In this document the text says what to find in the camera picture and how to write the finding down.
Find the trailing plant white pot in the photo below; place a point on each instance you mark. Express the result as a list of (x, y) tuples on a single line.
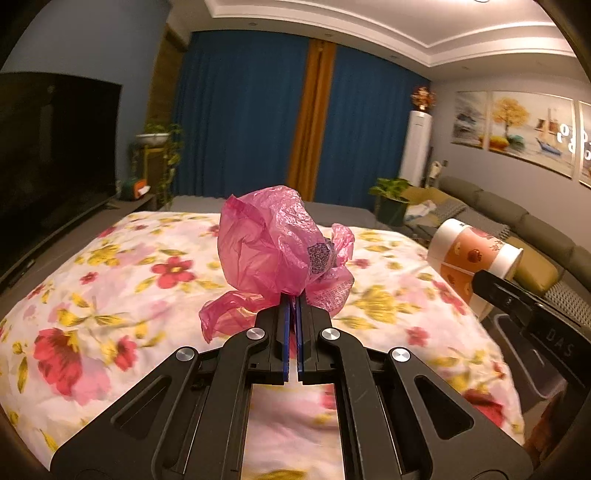
[(154, 137)]

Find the grey and yellow sofa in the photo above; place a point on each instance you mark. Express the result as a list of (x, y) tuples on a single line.
[(489, 203)]

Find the pink plastic bag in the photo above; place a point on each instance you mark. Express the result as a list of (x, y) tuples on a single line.
[(268, 240)]

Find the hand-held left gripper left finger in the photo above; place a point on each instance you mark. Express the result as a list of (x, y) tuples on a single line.
[(286, 341)]

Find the black white patterned pillow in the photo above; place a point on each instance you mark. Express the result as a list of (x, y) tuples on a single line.
[(570, 301), (451, 211), (495, 229)]

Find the wooden plant stand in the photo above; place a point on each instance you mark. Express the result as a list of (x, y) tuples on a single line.
[(150, 170)]

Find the white standing air conditioner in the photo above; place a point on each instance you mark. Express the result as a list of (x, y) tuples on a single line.
[(415, 147)]

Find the orange white paper cup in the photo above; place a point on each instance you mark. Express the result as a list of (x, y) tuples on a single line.
[(466, 258)]

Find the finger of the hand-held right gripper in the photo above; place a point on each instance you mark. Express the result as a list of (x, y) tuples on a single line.
[(508, 297)]

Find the orange green tissue box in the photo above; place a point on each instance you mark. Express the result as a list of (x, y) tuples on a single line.
[(135, 189)]

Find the potted plant dark green pot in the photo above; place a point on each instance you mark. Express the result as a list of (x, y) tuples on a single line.
[(392, 203)]

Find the black television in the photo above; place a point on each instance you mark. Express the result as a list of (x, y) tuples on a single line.
[(51, 161)]

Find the sailboat and tree painting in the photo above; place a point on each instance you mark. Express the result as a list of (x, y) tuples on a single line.
[(531, 134)]

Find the gold red flower ornament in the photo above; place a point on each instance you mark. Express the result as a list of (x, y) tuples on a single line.
[(423, 99)]

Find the small landscape painting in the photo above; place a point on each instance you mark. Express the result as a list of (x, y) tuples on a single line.
[(470, 120)]

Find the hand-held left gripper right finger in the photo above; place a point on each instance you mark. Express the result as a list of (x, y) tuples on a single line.
[(301, 341)]

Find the yellow pillow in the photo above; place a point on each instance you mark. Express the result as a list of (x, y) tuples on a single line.
[(538, 272)]

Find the grey tv cabinet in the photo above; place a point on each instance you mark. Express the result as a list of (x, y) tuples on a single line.
[(120, 207)]

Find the white clothes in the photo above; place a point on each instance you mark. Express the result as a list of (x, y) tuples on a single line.
[(421, 208)]

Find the floral printed blanket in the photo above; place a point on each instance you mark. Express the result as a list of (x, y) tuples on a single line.
[(138, 300)]

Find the blue curtain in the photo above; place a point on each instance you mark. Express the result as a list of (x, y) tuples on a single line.
[(240, 115), (369, 129)]

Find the orange curtain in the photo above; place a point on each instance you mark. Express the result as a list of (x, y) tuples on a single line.
[(314, 120)]

